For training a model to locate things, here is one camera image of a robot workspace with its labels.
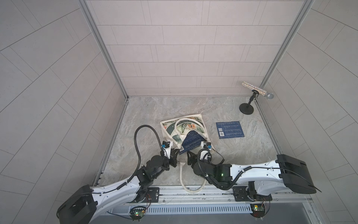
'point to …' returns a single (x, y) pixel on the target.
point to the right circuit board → (258, 210)
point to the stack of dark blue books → (193, 140)
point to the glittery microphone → (268, 95)
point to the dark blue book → (229, 129)
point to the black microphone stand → (246, 108)
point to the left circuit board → (137, 213)
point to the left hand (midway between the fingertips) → (182, 149)
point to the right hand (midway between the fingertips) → (190, 155)
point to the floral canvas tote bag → (175, 129)
